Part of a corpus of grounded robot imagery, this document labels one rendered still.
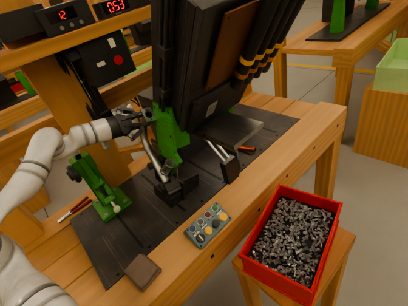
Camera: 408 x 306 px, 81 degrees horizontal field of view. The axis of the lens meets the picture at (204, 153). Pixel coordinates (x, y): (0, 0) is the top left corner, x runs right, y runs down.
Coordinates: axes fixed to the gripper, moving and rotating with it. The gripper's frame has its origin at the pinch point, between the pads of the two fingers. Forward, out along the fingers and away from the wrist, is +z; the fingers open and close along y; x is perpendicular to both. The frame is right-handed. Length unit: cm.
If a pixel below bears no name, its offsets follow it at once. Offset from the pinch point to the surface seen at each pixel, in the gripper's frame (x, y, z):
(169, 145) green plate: -1.7, -13.1, 2.8
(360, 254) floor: 23, -115, 101
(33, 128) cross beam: 26.7, 19.7, -31.8
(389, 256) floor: 13, -122, 109
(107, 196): 22.1, -17.6, -18.7
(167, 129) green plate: -6.5, -8.7, 2.8
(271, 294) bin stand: -12, -70, 5
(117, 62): -3.3, 22.7, -1.0
